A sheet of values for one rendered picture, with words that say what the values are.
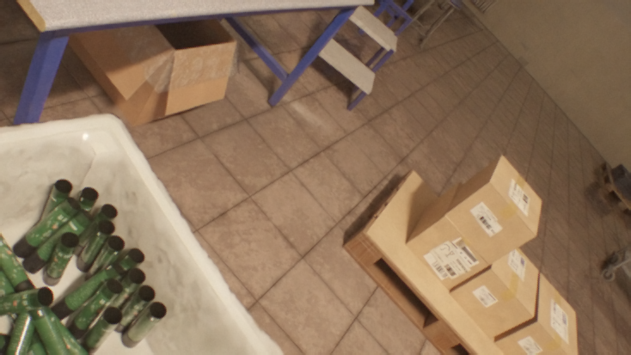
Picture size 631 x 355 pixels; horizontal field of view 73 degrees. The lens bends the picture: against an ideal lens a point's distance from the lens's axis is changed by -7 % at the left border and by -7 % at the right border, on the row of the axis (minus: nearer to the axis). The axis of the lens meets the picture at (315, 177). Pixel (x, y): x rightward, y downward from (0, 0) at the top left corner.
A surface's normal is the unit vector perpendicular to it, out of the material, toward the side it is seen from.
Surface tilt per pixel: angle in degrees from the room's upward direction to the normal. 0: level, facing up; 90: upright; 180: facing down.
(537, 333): 90
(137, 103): 90
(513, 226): 90
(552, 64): 90
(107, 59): 65
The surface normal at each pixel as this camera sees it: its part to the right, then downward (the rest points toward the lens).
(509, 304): -0.45, 0.36
